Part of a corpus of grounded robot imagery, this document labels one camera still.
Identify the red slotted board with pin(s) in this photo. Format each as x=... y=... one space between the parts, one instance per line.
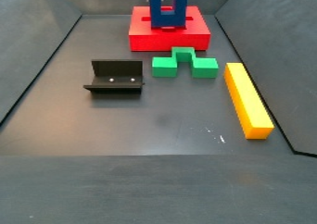
x=148 y=39

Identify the blue U-shaped block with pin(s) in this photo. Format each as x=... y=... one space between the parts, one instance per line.
x=168 y=18

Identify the yellow long bar block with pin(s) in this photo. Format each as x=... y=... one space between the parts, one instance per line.
x=256 y=122

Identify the black angle bracket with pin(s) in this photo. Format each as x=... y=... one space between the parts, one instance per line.
x=117 y=76

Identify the green zigzag block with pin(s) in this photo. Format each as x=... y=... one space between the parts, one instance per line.
x=204 y=66

